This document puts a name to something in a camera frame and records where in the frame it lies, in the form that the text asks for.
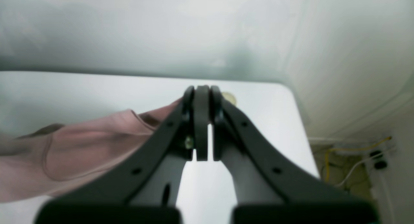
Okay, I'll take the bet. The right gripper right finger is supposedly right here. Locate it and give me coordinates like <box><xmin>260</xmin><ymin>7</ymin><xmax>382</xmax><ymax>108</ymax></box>
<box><xmin>210</xmin><ymin>86</ymin><xmax>379</xmax><ymax>224</ymax></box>

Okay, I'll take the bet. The yellow cable on floor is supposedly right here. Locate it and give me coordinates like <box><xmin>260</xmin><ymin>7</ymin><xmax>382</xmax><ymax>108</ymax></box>
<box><xmin>324</xmin><ymin>137</ymin><xmax>392</xmax><ymax>182</ymax></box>

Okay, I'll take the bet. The white cable on floor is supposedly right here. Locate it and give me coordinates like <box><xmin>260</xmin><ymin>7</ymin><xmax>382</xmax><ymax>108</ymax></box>
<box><xmin>335</xmin><ymin>146</ymin><xmax>397</xmax><ymax>187</ymax></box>

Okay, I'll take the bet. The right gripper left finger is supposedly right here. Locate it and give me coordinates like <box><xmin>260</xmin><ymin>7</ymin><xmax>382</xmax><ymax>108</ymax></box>
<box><xmin>35</xmin><ymin>85</ymin><xmax>209</xmax><ymax>224</ymax></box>

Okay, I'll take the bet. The mauve t-shirt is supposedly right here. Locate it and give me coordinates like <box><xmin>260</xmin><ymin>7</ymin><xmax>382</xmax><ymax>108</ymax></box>
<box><xmin>0</xmin><ymin>100</ymin><xmax>180</xmax><ymax>202</ymax></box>

